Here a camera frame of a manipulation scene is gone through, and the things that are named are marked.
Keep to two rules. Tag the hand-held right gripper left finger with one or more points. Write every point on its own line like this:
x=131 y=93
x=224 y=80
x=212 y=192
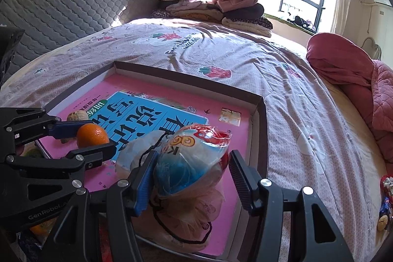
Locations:
x=144 y=188

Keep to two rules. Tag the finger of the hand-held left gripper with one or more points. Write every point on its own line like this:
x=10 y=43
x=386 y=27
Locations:
x=70 y=128
x=92 y=154

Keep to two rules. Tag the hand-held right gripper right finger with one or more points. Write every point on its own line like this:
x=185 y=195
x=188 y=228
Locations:
x=244 y=185

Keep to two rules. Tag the walnut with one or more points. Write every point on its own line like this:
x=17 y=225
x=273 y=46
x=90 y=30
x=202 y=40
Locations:
x=78 y=115

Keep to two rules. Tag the blue jelly cup red lid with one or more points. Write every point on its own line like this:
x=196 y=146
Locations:
x=190 y=164

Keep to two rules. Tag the grey shallow cardboard box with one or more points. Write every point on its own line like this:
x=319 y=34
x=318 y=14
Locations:
x=259 y=127

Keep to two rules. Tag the pink blue book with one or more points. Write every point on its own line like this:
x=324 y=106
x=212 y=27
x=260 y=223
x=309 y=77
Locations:
x=101 y=90

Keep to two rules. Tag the grey quilted headboard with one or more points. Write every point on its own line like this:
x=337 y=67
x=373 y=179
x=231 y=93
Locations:
x=61 y=4

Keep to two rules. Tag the colourful wrapped snack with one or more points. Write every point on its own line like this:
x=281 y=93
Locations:
x=387 y=187

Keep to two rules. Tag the pink quilted comforter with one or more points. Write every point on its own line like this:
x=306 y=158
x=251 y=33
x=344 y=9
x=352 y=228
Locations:
x=344 y=65

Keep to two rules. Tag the leopard print folded garment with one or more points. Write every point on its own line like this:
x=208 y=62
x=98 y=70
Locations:
x=251 y=26

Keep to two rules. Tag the green window seat mat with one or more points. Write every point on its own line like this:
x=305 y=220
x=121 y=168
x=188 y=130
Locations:
x=276 y=19

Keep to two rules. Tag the mauve yellow folded clothes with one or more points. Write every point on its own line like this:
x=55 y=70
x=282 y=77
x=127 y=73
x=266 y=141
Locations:
x=196 y=12

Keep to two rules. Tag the dark clothing heap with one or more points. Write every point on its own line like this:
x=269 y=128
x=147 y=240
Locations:
x=302 y=23

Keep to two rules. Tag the dark purple folded garment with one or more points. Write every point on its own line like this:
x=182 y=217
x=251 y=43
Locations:
x=245 y=12

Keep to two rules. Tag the white heart-shaped frame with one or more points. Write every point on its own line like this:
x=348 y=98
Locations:
x=376 y=47

